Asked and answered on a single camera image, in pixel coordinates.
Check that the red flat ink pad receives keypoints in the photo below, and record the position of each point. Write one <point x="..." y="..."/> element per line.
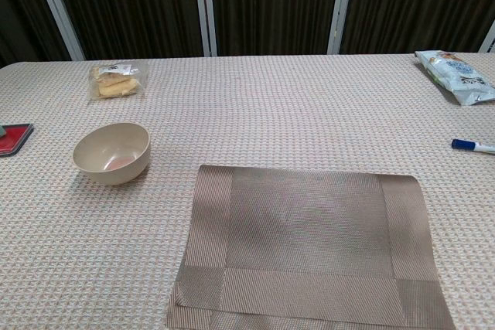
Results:
<point x="17" y="142"/>

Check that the white printed snack packet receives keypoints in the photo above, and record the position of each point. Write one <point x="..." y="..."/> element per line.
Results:
<point x="456" y="75"/>

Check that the clear bag of biscuits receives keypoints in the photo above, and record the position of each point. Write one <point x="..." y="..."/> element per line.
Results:
<point x="116" y="86"/>

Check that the white metal frame post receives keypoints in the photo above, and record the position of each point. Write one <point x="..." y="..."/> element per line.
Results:
<point x="58" y="9"/>
<point x="340" y="9"/>
<point x="204" y="9"/>
<point x="489" y="42"/>

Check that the white marker with blue cap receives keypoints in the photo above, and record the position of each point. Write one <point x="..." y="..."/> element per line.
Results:
<point x="468" y="145"/>

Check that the brown woven placemat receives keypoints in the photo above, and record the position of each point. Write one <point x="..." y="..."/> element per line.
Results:
<point x="309" y="229"/>

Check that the dark pleated curtain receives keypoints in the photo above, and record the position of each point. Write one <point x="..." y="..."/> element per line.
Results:
<point x="135" y="5"/>

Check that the beige checked tablecloth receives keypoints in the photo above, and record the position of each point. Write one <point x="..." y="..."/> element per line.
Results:
<point x="270" y="113"/>

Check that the beige round bowl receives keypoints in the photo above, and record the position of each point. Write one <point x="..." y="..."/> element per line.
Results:
<point x="108" y="152"/>

